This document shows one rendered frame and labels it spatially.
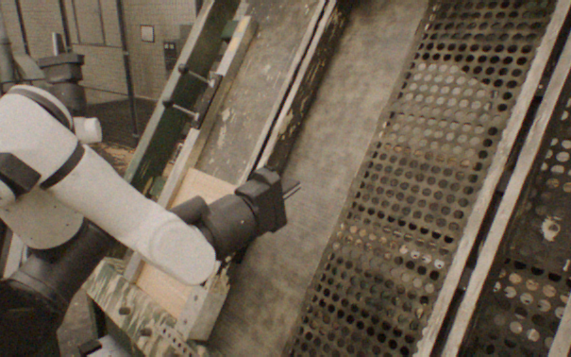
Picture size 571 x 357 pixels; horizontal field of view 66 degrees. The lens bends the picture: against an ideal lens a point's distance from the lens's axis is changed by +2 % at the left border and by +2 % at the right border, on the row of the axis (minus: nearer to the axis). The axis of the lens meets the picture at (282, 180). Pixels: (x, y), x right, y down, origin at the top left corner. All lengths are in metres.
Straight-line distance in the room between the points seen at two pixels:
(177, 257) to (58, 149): 0.20
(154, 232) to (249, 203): 0.18
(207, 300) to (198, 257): 0.55
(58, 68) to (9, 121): 0.75
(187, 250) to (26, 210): 0.21
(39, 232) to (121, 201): 0.15
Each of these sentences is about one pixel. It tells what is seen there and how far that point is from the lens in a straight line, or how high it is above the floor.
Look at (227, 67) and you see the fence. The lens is 1.49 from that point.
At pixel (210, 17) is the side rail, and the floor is 1.69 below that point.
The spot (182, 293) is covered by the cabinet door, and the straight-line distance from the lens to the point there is 1.32.
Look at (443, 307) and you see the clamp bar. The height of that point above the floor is 1.21.
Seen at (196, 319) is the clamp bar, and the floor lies 0.96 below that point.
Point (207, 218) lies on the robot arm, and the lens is 0.66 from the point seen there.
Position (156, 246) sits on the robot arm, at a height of 1.41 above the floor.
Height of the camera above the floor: 1.68
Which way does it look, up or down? 20 degrees down
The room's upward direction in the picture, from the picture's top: straight up
